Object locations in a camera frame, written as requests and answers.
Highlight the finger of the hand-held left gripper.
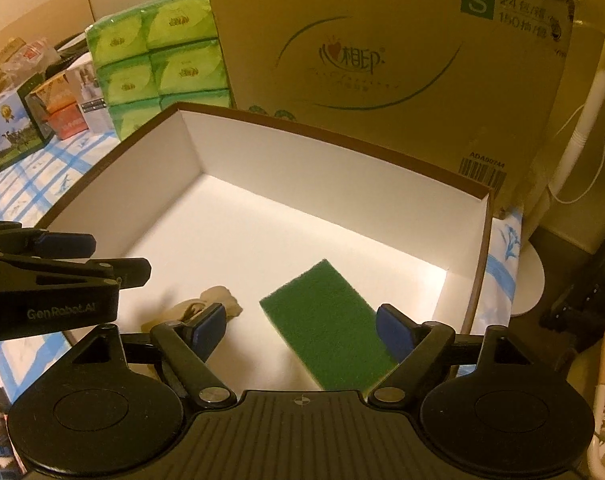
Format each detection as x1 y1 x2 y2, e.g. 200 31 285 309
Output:
0 253 152 291
0 220 97 259

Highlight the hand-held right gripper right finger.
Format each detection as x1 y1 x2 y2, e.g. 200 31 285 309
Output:
367 304 533 408

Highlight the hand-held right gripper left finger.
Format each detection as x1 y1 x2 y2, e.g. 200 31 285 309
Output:
72 301 236 408

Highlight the beige soft toy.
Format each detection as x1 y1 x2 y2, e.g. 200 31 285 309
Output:
141 285 244 333

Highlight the green scouring pad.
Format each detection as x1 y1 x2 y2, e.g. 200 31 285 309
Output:
260 259 400 391

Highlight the brown box with white inside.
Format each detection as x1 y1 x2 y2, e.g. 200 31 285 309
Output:
32 101 494 391

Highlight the blue checked floral sheet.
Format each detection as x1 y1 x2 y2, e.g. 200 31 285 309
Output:
0 130 525 401

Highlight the milk carton box with cows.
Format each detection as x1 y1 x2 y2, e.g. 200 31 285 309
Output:
0 72 56 173

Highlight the orange box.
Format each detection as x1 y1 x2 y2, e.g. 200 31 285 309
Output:
45 72 90 138

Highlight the white box with labels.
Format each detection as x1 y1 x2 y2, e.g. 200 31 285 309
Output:
67 60 114 133

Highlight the clear plastic bag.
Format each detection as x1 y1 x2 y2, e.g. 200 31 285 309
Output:
0 40 58 81

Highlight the plain cardboard box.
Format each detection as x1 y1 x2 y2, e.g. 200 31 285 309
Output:
502 25 605 256

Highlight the stack of green tissue packs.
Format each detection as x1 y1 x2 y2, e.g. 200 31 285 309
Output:
85 0 232 141

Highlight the flat cardboard sheet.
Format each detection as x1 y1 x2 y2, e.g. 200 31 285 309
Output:
0 0 96 61

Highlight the large printed cardboard box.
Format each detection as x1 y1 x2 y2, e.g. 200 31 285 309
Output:
201 0 585 218

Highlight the white floor stand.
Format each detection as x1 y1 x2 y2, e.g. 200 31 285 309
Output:
509 57 605 317

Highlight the white cable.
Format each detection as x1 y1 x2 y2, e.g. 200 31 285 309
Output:
547 105 605 206

